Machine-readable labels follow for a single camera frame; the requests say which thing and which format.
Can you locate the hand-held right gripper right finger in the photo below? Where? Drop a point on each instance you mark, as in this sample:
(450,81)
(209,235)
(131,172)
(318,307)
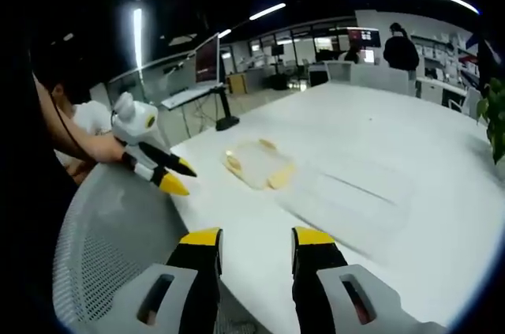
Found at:
(315,282)

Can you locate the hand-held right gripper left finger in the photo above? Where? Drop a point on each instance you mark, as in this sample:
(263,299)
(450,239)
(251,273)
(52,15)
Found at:
(185,282)

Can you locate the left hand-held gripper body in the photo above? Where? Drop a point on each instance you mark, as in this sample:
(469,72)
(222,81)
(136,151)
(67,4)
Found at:
(136,121)

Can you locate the yellowish plastic buckle part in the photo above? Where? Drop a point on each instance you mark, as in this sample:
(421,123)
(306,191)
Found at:
(233,163)
(282,177)

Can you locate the white keyboard shelf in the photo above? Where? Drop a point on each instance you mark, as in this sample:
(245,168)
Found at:
(185,96)

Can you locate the black monitor stand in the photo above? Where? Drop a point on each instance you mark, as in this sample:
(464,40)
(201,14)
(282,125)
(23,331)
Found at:
(225,113)

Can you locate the grey mesh office chair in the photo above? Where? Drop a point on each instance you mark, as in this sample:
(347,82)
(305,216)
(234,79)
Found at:
(110,239)

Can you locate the clear plastic tray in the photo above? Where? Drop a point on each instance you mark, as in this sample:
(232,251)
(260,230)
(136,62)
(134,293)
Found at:
(256,166)

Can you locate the computer monitor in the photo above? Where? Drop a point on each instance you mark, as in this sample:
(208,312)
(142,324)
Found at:
(207,59)

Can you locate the cardboard box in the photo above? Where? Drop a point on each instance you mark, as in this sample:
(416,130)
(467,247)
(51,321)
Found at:
(237,83)

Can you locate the person's dark clothing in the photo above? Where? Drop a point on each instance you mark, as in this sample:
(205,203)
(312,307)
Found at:
(27,211)

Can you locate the white partition counter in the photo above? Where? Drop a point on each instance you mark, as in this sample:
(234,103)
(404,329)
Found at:
(367,73)

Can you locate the green potted plant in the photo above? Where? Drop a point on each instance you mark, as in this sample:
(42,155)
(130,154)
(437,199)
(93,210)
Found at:
(494,121)

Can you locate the wall screen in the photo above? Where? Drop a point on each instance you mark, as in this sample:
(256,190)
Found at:
(363,36)

